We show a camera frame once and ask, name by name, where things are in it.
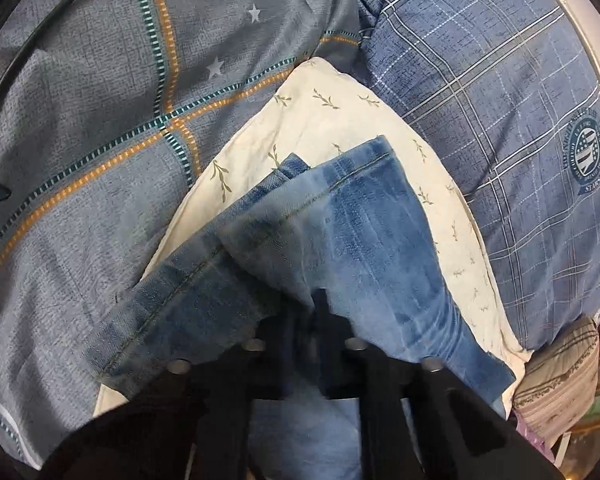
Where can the blue denim jeans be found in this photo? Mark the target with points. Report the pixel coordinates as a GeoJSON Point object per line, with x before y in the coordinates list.
{"type": "Point", "coordinates": [352, 226]}

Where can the striped beige pillow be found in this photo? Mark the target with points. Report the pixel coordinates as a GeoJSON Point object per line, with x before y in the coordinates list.
{"type": "Point", "coordinates": [560, 382]}

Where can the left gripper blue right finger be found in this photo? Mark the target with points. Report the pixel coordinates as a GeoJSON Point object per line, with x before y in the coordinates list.
{"type": "Point", "coordinates": [334, 375]}

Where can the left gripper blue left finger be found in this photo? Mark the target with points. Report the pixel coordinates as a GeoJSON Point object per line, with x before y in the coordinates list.
{"type": "Point", "coordinates": [276, 367]}

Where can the purple floral cloth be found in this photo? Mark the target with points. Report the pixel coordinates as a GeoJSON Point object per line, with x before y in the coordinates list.
{"type": "Point", "coordinates": [534, 439]}

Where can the cream leaf-print blanket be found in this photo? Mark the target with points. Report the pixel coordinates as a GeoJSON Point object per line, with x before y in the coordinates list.
{"type": "Point", "coordinates": [318, 114]}

